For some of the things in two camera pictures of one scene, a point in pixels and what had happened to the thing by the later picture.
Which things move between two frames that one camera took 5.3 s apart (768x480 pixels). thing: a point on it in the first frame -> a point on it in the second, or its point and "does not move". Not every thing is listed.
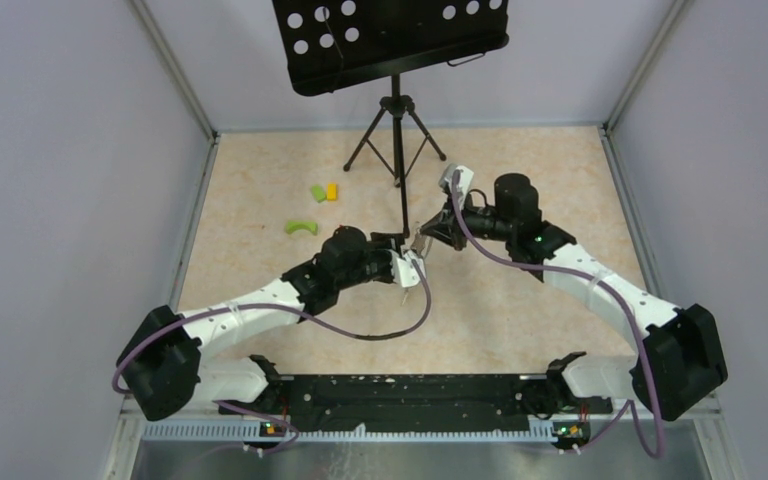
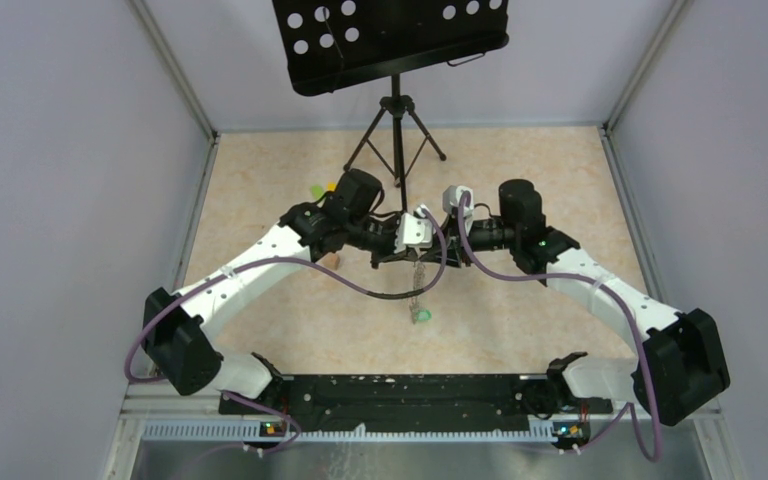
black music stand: (336, 43) does not move
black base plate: (415, 404) does not move
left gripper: (385, 252) -> (386, 256)
